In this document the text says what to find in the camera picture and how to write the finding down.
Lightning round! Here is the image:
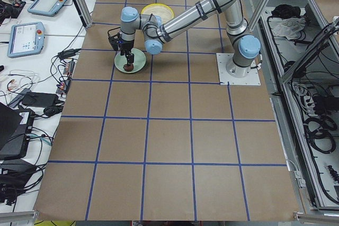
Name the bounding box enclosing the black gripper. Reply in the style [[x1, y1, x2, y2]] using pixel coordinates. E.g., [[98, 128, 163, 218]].
[[120, 40, 134, 64]]

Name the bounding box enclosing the yellow steamer layer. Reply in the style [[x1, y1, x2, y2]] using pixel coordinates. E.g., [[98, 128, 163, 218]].
[[141, 3, 174, 24]]

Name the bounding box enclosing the brown steamed bun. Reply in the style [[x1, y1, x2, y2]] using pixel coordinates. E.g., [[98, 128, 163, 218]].
[[123, 64, 134, 72]]

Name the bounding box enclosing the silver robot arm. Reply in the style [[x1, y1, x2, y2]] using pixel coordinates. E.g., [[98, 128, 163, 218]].
[[109, 0, 261, 78]]

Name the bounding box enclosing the light green plate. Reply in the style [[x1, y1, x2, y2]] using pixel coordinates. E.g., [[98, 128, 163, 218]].
[[114, 48, 146, 74]]

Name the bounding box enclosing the far teach pendant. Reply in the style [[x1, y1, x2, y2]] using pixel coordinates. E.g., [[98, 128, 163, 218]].
[[28, 0, 67, 16]]

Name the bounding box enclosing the teach pendant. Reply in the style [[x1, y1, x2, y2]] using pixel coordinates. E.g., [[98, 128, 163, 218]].
[[28, 0, 67, 16], [7, 22, 45, 58]]

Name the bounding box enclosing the near teach pendant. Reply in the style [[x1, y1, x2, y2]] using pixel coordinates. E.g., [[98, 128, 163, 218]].
[[7, 22, 45, 58]]

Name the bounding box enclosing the black power adapter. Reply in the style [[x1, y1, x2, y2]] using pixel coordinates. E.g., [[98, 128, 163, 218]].
[[22, 92, 58, 107]]

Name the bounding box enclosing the white crumpled cloth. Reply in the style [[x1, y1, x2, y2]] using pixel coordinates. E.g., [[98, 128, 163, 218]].
[[272, 17, 306, 40]]

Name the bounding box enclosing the black laptop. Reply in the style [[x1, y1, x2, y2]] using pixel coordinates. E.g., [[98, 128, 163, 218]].
[[1, 103, 34, 160]]

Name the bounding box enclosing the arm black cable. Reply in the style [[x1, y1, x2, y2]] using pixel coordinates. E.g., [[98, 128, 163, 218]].
[[107, 13, 165, 39]]

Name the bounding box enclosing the wrist black camera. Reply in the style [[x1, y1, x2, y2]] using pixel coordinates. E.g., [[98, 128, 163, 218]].
[[108, 32, 122, 51]]

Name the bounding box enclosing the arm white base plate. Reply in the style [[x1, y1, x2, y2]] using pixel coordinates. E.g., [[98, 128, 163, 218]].
[[216, 53, 261, 86]]

